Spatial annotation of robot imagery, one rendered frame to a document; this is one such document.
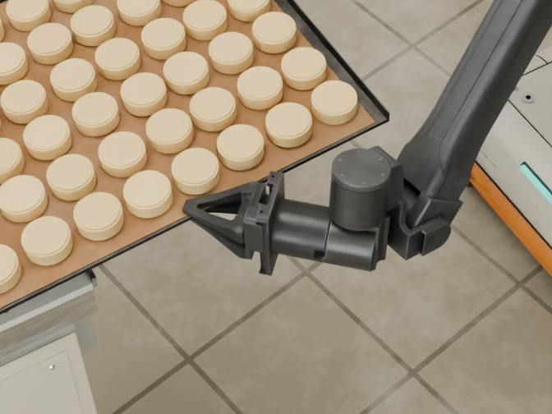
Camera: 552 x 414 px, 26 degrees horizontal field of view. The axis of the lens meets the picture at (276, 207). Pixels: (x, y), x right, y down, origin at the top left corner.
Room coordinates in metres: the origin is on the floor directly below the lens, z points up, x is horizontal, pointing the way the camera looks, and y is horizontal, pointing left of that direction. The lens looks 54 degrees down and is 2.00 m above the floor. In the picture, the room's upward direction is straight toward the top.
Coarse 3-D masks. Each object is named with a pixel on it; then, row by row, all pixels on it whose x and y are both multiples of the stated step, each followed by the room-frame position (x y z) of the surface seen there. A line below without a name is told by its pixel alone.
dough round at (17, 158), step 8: (0, 144) 0.81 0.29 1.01; (8, 144) 0.81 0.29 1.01; (16, 144) 0.81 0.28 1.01; (0, 152) 0.80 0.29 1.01; (8, 152) 0.80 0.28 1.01; (16, 152) 0.80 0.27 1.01; (0, 160) 0.79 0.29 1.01; (8, 160) 0.79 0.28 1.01; (16, 160) 0.79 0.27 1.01; (24, 160) 0.80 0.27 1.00; (0, 168) 0.77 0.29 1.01; (8, 168) 0.78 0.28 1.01; (16, 168) 0.78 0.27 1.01; (0, 176) 0.77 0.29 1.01; (8, 176) 0.77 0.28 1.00
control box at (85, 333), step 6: (84, 318) 0.73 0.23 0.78; (90, 318) 0.74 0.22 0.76; (78, 324) 0.73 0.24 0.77; (84, 324) 0.73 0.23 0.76; (90, 324) 0.74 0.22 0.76; (78, 330) 0.73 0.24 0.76; (84, 330) 0.73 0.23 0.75; (90, 330) 0.74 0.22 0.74; (78, 336) 0.73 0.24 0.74; (84, 336) 0.73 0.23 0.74; (90, 336) 0.74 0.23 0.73; (84, 342) 0.73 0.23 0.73; (90, 342) 0.73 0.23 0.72; (96, 342) 0.74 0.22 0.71; (84, 348) 0.73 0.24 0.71; (90, 348) 0.73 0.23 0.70
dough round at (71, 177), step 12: (72, 156) 0.79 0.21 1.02; (84, 156) 0.79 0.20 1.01; (48, 168) 0.77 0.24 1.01; (60, 168) 0.77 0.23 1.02; (72, 168) 0.77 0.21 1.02; (84, 168) 0.77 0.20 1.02; (48, 180) 0.76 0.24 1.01; (60, 180) 0.76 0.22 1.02; (72, 180) 0.76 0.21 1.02; (84, 180) 0.76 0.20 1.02; (60, 192) 0.75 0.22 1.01; (72, 192) 0.74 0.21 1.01; (84, 192) 0.75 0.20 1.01
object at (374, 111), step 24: (0, 0) 1.04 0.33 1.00; (288, 0) 1.02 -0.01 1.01; (312, 24) 0.98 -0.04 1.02; (336, 72) 0.91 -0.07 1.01; (360, 96) 0.88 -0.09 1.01; (384, 120) 0.84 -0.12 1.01; (336, 144) 0.81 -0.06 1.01; (288, 168) 0.78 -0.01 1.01; (144, 240) 0.69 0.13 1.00; (96, 264) 0.67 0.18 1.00; (48, 288) 0.64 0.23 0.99; (0, 312) 0.61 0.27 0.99
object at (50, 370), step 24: (48, 336) 0.67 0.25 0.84; (72, 336) 0.68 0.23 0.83; (0, 360) 0.64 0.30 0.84; (24, 360) 0.65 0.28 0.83; (48, 360) 0.66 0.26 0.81; (72, 360) 0.67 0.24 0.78; (0, 384) 0.63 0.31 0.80; (24, 384) 0.64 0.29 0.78; (48, 384) 0.66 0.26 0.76; (72, 384) 0.67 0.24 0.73; (0, 408) 0.63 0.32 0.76; (24, 408) 0.64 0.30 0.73; (48, 408) 0.65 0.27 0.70; (72, 408) 0.67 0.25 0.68
